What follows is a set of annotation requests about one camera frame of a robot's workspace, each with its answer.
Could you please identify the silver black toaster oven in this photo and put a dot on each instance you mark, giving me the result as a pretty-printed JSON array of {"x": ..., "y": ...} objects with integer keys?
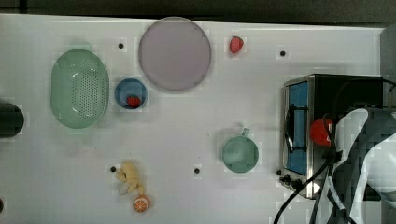
[{"x": 311, "y": 98}]

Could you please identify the green mug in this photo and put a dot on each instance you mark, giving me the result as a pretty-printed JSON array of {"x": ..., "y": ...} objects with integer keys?
[{"x": 239, "y": 153}]

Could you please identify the grey round plate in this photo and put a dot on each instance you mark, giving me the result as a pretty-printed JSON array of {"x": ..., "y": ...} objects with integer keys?
[{"x": 175, "y": 54}]

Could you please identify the small blue bowl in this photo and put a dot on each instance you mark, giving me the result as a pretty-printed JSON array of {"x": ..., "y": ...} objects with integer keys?
[{"x": 128, "y": 87}]

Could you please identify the peeled toy banana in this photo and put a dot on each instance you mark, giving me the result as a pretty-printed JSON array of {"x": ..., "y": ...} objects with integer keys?
[{"x": 129, "y": 178}]

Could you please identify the green perforated colander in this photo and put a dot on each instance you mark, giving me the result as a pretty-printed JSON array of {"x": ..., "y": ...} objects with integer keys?
[{"x": 79, "y": 89}]

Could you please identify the orange slice toy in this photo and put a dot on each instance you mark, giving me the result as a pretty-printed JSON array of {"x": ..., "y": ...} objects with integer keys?
[{"x": 141, "y": 204}]

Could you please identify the strawberry on table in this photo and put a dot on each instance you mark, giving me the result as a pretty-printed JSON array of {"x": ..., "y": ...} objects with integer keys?
[{"x": 236, "y": 44}]

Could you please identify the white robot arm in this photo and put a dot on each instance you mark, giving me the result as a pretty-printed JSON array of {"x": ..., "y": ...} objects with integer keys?
[{"x": 365, "y": 141}]

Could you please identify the strawberry in blue bowl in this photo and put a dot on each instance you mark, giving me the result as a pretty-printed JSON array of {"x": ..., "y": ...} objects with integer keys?
[{"x": 133, "y": 101}]

